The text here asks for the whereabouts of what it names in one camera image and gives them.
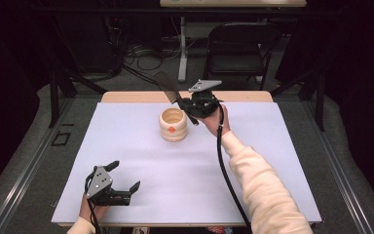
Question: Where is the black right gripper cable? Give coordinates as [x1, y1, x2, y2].
[215, 102, 253, 234]

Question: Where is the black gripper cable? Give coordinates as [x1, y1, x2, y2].
[84, 175, 103, 234]
[215, 102, 253, 234]

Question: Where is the bundle of floor cables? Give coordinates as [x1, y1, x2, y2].
[122, 40, 183, 93]

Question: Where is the person's left hand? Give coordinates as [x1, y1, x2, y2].
[79, 194, 110, 224]

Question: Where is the aluminium floor rail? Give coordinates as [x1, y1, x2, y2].
[301, 99, 374, 234]
[0, 97, 76, 234]

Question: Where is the red patterned object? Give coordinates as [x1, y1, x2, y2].
[206, 225, 235, 234]

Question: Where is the black equipment cabinet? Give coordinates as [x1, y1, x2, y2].
[54, 13, 125, 76]

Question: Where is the light desk with white leg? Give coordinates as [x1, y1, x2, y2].
[159, 0, 308, 83]

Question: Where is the black folding chair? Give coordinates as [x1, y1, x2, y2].
[202, 21, 282, 93]

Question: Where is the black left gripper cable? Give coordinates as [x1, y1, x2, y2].
[84, 175, 103, 234]

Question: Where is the person's right hand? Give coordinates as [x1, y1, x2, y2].
[196, 103, 232, 137]

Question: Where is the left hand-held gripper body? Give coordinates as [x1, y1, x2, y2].
[84, 165, 132, 207]

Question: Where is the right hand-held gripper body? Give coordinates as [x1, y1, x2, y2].
[187, 79, 223, 119]

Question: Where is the white table mat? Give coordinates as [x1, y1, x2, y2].
[51, 101, 323, 226]

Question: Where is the cream ribbed cup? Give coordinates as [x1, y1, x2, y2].
[158, 107, 189, 143]

